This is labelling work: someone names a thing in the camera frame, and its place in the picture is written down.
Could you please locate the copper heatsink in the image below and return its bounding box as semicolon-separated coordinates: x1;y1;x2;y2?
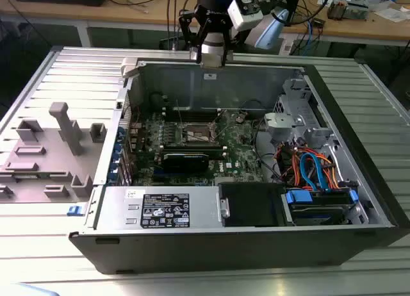
326;0;349;21

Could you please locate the orange wire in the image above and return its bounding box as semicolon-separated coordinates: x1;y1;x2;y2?
315;150;343;191
275;143;304;185

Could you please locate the silver CPU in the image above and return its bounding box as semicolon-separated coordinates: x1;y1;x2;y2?
201;54;227;68

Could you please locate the grey parts rack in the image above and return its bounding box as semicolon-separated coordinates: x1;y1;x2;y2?
0;102;107;204

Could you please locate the black upright box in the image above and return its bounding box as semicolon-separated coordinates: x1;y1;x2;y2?
283;0;302;27

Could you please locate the CPU socket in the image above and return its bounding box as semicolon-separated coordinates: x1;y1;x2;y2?
181;122;220;147

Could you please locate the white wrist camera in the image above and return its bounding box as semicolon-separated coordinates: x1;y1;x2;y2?
226;0;264;31

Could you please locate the metal locking lever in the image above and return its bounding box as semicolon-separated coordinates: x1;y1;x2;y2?
179;137;220;146
174;99;186;131

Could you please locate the silver disk bay cage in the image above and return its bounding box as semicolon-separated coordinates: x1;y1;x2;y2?
264;77;332;149

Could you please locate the blue wire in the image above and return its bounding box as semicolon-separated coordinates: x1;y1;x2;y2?
299;150;332;193

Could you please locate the wooden desk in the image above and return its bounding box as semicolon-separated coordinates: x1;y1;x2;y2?
0;0;410;49

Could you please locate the green motherboard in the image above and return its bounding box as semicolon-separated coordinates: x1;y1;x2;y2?
127;108;268;186

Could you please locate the black graphics card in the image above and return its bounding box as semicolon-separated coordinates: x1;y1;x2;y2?
161;151;210;175

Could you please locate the white paper sheet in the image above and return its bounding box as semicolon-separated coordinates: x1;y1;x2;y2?
373;6;410;23

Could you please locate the grey electronic component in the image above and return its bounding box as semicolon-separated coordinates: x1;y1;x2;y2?
347;0;370;21

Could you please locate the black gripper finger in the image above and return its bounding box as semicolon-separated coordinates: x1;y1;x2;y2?
178;8;211;65
220;19;235;67

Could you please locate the blue network cable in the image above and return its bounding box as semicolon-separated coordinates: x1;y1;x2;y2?
306;13;318;55

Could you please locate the hard disk in blue carrier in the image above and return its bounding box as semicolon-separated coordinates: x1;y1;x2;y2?
283;188;360;227

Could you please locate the silver power supply unit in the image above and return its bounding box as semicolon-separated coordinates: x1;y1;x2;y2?
95;185;222;230

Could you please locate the blue plastic latch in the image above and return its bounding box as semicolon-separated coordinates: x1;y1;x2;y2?
66;204;86;218

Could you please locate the black PC case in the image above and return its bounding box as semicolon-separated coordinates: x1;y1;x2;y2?
69;57;410;276

